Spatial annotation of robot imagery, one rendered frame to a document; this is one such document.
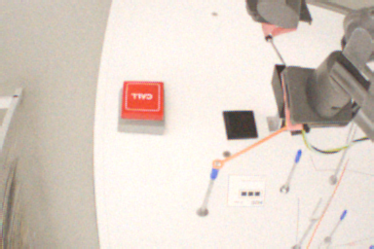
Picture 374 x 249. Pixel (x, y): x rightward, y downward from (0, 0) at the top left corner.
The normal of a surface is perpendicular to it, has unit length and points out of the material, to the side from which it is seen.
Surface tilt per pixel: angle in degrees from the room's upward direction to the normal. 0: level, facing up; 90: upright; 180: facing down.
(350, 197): 54
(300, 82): 30
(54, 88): 0
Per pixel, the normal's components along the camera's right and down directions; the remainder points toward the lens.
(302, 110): 0.17, -0.22
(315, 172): 0.12, -0.60
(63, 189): 0.08, 0.29
